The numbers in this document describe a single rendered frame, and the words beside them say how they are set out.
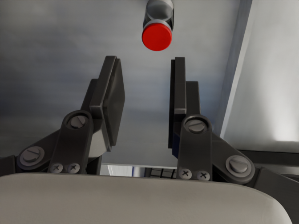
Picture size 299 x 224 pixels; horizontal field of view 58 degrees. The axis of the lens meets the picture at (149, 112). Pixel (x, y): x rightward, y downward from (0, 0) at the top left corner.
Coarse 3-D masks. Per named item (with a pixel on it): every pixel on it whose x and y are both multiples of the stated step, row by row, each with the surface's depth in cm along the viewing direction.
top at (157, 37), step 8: (152, 24) 18; (160, 24) 18; (144, 32) 18; (152, 32) 18; (160, 32) 18; (168, 32) 18; (144, 40) 18; (152, 40) 18; (160, 40) 18; (168, 40) 18; (152, 48) 19; (160, 48) 19
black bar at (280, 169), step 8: (248, 152) 33; (256, 152) 33; (264, 152) 33; (272, 152) 33; (256, 160) 32; (264, 160) 32; (272, 160) 32; (280, 160) 32; (288, 160) 32; (296, 160) 32; (272, 168) 32; (280, 168) 32; (288, 168) 32; (296, 168) 32
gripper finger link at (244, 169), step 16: (176, 64) 13; (176, 80) 12; (176, 96) 12; (192, 96) 13; (176, 112) 11; (192, 112) 12; (176, 128) 11; (176, 144) 12; (224, 144) 11; (224, 160) 10; (240, 160) 10; (224, 176) 10; (240, 176) 10
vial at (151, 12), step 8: (152, 0) 20; (160, 0) 20; (168, 0) 20; (152, 8) 19; (160, 8) 19; (168, 8) 19; (144, 16) 20; (152, 16) 18; (160, 16) 18; (168, 16) 19; (144, 24) 19; (168, 24) 18
